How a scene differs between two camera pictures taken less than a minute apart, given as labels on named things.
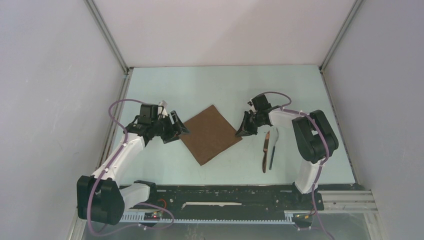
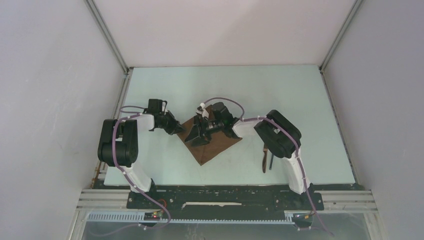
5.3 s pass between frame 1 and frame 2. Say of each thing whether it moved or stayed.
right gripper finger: moved
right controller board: stayed
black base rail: stayed
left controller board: stayed
